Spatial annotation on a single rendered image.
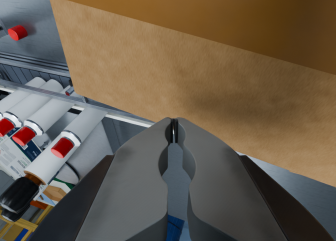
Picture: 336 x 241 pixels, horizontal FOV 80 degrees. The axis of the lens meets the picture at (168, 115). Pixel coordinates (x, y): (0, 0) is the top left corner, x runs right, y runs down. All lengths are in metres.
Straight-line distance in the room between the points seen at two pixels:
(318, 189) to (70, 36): 0.74
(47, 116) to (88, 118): 0.11
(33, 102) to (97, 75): 0.46
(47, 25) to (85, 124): 0.30
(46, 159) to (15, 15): 0.46
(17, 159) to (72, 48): 0.89
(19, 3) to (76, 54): 0.53
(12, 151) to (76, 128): 0.55
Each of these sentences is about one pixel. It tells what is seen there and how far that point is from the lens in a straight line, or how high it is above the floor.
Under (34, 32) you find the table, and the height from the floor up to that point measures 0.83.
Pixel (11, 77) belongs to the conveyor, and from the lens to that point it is 0.87.
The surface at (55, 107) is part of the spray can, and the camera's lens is 0.61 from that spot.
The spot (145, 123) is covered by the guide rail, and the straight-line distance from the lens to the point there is 0.54.
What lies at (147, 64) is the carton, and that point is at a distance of 0.16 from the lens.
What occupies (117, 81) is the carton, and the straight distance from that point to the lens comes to 0.19.
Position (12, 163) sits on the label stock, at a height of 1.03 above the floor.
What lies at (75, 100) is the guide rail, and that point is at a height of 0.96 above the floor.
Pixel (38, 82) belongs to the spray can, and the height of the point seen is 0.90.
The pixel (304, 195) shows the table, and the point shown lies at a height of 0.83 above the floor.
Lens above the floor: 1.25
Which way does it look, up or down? 43 degrees down
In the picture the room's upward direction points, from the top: 152 degrees counter-clockwise
